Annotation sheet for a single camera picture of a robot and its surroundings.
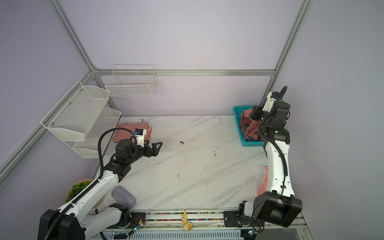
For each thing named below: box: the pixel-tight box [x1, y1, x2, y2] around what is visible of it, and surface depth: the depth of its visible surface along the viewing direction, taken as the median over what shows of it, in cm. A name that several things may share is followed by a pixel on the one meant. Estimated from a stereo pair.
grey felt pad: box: [111, 186, 137, 209], surface depth 80 cm
